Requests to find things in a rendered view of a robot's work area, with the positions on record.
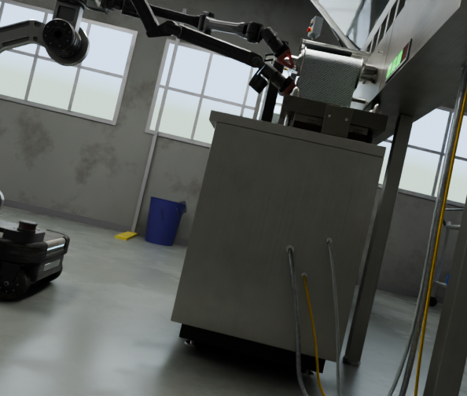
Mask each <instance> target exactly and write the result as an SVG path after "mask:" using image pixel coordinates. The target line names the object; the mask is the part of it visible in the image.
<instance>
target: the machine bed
mask: <svg viewBox="0 0 467 396"><path fill-rule="evenodd" d="M209 121H210V123H211V124H212V126H213V128H214V129H215V125H216V122H219V123H226V124H230V125H234V126H237V127H244V128H248V129H252V130H258V131H262V132H267V133H270V134H277V135H281V136H285V137H288V138H295V139H299V140H303V141H309V142H314V143H318V144H321V145H328V146H332V147H336V148H340V149H347V150H350V151H354V152H360V153H365V154H369V155H372V156H379V157H383V158H384V155H385V152H386V147H384V146H380V145H373V144H370V143H365V142H361V141H355V140H351V139H347V138H343V137H336V136H333V135H328V134H322V133H318V132H314V131H310V130H303V129H300V128H295V127H291V126H285V125H281V124H276V123H270V122H266V121H262V120H258V119H252V118H248V117H244V116H240V115H233V114H230V113H225V112H219V111H215V110H211V112H210V116H209Z"/></svg>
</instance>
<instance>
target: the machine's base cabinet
mask: <svg viewBox="0 0 467 396"><path fill-rule="evenodd" d="M383 162H384V158H383V157H379V156H372V155H369V154H365V153H360V152H354V151H350V150H347V149H342V148H336V147H332V146H328V145H321V144H318V143H314V142H309V141H303V140H299V139H295V138H291V137H285V136H281V135H277V134H270V133H267V132H262V131H258V130H252V129H248V128H244V127H240V126H234V125H230V124H226V123H219V122H216V125H215V130H214V134H213V138H212V141H211V148H210V151H209V155H208V161H207V165H206V168H205V172H204V178H203V181H202V186H201V189H200V195H199V199H198V202H197V209H196V212H195V215H194V220H193V225H192V229H191V233H190V236H189V243H188V246H187V250H186V256H185V260H184V263H183V267H182V273H181V276H180V281H179V284H178V290H177V294H176V297H175V304H174V307H173V311H172V315H171V321H174V322H178V323H181V324H182V327H181V330H180V333H179V337H181V338H184V339H189V340H186V341H185V342H184V345H185V347H188V348H190V349H198V348H199V346H200V344H199V343H205V344H208V345H212V346H215V347H221V348H224V349H227V350H233V351H237V352H239V353H243V354H248V355H252V356H255V357H258V358H264V359H267V360H271V361H276V362H280V363H283V364H287V365H291V366H295V367H296V333H295V319H294V309H293V300H292V285H291V277H290V269H289V255H288V252H287V251H286V247H287V246H288V245H292V246H293V247H294V251H293V253H292V255H293V262H294V270H295V277H296V290H297V298H298V307H299V317H300V350H301V374H302V377H304V378H308V379H312V378H314V373H313V372H312V371H314V372H316V360H315V351H314V338H313V332H312V326H311V317H310V312H309V307H308V303H307V295H306V290H305V286H304V281H303V278H302V277H301V273H302V272H305V273H306V274H307V277H306V281H307V289H308V293H309V297H310V302H311V310H312V315H313V320H314V330H315V335H316V342H317V348H318V367H319V372H320V373H323V369H324V365H325V360H328V361H334V362H336V322H335V308H334V297H333V279H332V270H331V263H330V256H329V246H328V244H327V243H326V242H325V239H326V238H331V239H332V241H333V242H332V243H331V246H332V251H333V262H334V269H335V278H336V295H337V306H338V319H339V339H340V353H341V350H342V346H343V342H344V336H345V332H346V328H347V322H348V318H349V314H350V310H351V304H352V300H353V296H354V293H355V286H356V282H357V279H358V275H359V268H360V265H361V261H362V254H363V251H364V247H365V243H366V237H367V233H368V229H369V225H370V219H371V215H372V211H373V205H374V201H375V197H376V194H377V187H378V183H379V180H380V176H381V169H382V166H383ZM198 342H199V343H198Z"/></svg>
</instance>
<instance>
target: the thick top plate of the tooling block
mask: <svg viewBox="0 0 467 396"><path fill-rule="evenodd" d="M326 105H334V106H338V107H342V108H348V107H344V106H340V105H336V104H329V103H325V102H321V101H314V100H310V99H306V98H302V97H295V96H291V95H288V94H285V96H284V99H283V103H282V106H281V114H280V118H281V119H285V117H286V115H289V116H291V117H292V118H291V120H292V121H293V118H294V115H295V113H299V114H303V115H306V116H313V117H317V118H321V119H324V115H325V109H326ZM349 109H353V114H352V117H351V125H355V126H359V127H365V128H369V129H368V132H370V133H372V138H376V137H377V136H378V135H380V134H382V133H383V132H385V129H386V125H387V121H388V115H382V114H378V113H374V112H367V111H363V110H359V109H355V108H349Z"/></svg>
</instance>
